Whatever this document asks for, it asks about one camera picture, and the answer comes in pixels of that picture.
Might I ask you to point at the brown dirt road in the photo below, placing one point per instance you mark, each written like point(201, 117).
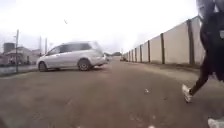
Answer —
point(110, 96)

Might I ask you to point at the silver car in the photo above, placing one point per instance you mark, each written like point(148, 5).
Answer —
point(71, 55)

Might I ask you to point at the pole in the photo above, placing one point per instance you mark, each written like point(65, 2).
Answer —
point(46, 45)
point(17, 50)

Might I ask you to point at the building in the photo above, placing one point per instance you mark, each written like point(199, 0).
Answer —
point(18, 55)

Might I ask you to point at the person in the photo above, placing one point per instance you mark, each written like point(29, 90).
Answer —
point(213, 43)

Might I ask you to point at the pale panel wall with posts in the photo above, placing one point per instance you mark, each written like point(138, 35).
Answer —
point(173, 45)

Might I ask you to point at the low grey wall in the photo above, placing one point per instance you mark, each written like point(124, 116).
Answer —
point(13, 70)

